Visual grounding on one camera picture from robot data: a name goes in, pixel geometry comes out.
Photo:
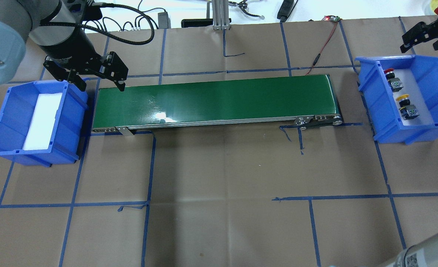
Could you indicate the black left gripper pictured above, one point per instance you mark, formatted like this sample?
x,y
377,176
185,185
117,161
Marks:
x,y
71,47

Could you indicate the red push button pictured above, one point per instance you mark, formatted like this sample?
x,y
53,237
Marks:
x,y
394,82

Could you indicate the yellow push button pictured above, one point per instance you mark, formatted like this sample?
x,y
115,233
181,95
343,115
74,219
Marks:
x,y
407,110

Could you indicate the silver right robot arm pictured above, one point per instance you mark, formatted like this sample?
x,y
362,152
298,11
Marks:
x,y
424,254

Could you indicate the yellow plate of buttons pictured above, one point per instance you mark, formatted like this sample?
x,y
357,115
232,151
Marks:
x,y
433,7

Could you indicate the white foam pad right bin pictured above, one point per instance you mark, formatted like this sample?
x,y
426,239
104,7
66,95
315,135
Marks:
x,y
411,87

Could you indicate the white foam pad bin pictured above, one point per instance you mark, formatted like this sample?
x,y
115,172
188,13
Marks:
x,y
42,122
411,87

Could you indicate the blue right plastic bin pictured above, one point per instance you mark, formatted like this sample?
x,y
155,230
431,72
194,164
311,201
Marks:
x,y
379,102

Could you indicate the blue plastic bin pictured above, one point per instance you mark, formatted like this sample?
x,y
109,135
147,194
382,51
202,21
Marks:
x,y
15,117
379,102

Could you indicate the white foam pad left bin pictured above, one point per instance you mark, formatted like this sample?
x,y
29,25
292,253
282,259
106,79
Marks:
x,y
42,122

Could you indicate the blue left plastic bin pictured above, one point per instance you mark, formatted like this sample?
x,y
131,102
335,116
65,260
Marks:
x,y
15,117

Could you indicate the black power adapter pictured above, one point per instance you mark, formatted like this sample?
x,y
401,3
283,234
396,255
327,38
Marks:
x,y
163,20

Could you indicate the green conveyor belt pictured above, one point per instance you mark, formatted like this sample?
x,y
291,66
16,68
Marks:
x,y
307,100

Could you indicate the aluminium profile post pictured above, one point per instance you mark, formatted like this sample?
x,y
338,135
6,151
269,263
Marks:
x,y
220,14

